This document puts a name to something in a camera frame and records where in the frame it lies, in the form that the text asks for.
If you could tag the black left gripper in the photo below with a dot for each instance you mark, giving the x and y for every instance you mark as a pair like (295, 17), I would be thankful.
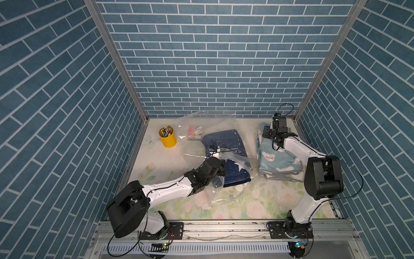
(221, 165)

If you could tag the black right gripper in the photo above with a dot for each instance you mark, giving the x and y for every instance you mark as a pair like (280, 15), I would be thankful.
(265, 131)

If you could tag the clear plastic vacuum bag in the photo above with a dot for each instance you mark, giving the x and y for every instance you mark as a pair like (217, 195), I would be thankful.
(194, 152)

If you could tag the cream fluffy navy-trimmed blanket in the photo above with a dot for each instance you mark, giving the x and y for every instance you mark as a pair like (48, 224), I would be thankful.
(281, 174)

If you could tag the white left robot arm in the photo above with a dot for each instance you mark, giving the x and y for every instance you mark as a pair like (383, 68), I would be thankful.
(129, 209)

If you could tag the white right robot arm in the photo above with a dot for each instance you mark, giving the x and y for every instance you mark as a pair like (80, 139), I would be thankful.
(322, 181)

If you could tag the navy blue star blanket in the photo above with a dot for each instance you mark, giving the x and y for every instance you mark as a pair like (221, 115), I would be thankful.
(232, 150)

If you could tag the highlighter marker pack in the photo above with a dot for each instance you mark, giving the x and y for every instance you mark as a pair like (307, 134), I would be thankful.
(195, 133)

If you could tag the yellow metal pen bucket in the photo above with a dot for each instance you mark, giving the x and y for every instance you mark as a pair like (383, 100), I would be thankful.
(169, 142)

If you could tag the pens in bucket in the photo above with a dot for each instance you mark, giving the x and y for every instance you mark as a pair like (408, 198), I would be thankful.
(166, 131)

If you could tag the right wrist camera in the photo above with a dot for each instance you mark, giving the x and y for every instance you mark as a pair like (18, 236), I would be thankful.
(278, 121)

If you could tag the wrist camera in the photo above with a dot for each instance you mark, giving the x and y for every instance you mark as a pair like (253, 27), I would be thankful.
(278, 121)
(214, 151)

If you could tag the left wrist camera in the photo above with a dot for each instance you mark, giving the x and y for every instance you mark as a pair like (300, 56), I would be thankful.
(214, 151)

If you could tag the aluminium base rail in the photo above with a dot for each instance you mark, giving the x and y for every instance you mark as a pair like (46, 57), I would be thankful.
(232, 239)

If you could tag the right aluminium corner post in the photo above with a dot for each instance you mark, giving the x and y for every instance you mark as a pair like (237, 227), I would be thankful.
(350, 20)

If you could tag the aluminium corner post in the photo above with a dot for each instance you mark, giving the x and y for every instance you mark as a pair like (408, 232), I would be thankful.
(98, 19)
(350, 20)

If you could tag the left aluminium corner post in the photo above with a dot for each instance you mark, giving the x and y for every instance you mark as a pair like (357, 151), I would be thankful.
(98, 19)

